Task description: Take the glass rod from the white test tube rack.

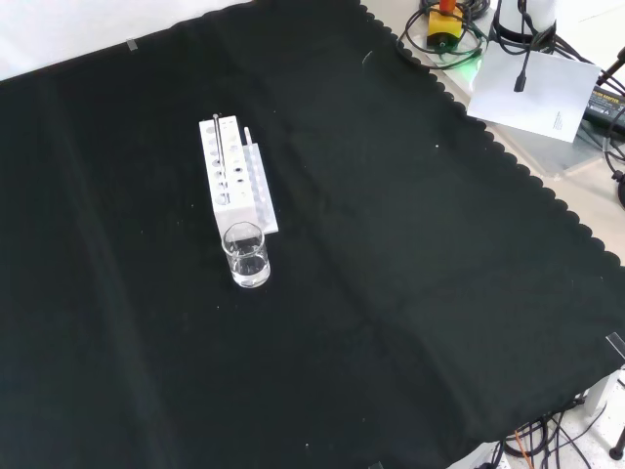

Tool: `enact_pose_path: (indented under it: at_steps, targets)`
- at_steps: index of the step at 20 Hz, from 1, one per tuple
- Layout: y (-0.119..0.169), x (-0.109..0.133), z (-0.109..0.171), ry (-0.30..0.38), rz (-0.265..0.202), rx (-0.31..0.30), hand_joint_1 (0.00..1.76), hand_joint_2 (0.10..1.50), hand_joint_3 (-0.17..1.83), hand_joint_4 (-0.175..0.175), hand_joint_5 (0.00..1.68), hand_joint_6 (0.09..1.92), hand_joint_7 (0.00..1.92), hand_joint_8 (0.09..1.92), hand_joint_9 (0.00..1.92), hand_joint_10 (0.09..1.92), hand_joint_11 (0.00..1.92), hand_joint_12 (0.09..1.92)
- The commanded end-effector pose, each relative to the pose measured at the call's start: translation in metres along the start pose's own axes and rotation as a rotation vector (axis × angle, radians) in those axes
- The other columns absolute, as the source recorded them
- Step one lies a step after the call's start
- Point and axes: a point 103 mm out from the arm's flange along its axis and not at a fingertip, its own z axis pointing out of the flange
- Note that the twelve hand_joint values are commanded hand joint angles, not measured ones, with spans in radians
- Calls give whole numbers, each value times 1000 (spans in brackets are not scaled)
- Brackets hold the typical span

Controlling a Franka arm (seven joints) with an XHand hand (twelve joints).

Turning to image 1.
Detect clear glass rod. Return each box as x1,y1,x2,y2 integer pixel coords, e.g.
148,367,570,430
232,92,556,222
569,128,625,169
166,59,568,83
212,112,229,178

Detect white test tube rack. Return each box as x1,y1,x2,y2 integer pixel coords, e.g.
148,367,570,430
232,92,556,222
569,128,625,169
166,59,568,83
198,114,280,241

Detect black bench cloth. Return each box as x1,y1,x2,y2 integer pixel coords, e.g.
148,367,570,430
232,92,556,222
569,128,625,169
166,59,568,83
0,0,625,469

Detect small clear glass beaker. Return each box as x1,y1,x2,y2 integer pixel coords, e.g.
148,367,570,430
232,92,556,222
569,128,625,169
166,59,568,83
222,221,272,289

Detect yellow stop button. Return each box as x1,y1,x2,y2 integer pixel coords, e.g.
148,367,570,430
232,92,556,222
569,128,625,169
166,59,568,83
427,0,465,52

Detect white paper sheet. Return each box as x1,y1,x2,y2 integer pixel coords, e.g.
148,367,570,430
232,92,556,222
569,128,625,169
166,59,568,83
466,48,603,144

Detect black power adapter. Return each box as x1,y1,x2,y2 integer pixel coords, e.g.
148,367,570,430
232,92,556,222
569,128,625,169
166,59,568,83
580,86,625,134

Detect green cable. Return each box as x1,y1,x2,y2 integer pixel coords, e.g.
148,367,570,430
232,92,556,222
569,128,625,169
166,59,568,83
437,19,485,70

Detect black cable with plug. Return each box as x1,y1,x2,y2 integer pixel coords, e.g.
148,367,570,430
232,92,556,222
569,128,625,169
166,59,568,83
512,0,534,94

